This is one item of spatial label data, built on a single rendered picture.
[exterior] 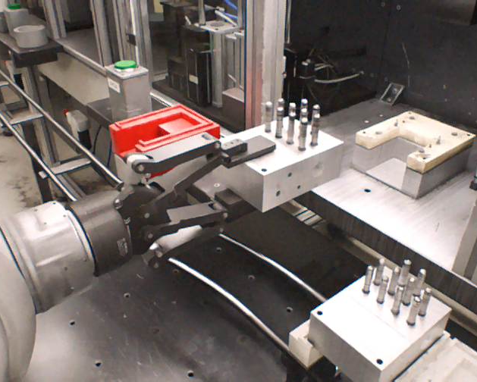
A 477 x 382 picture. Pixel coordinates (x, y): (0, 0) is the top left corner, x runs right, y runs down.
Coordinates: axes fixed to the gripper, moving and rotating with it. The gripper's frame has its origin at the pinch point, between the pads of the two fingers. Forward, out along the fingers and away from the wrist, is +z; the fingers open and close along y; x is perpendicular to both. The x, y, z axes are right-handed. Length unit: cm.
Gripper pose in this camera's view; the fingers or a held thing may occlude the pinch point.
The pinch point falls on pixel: (246, 170)
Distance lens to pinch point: 53.1
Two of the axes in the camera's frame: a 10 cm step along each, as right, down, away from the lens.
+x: -6.2, -4.3, 6.6
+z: 7.9, -3.5, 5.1
